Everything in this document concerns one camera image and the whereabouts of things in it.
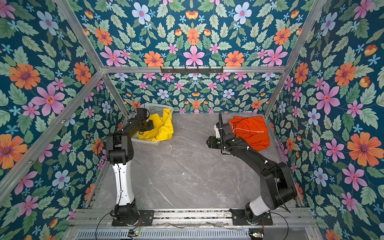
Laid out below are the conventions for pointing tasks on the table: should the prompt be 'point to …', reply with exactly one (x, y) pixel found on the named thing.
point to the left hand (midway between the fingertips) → (150, 122)
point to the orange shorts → (253, 130)
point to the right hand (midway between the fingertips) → (210, 140)
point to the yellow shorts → (163, 127)
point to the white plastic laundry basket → (152, 109)
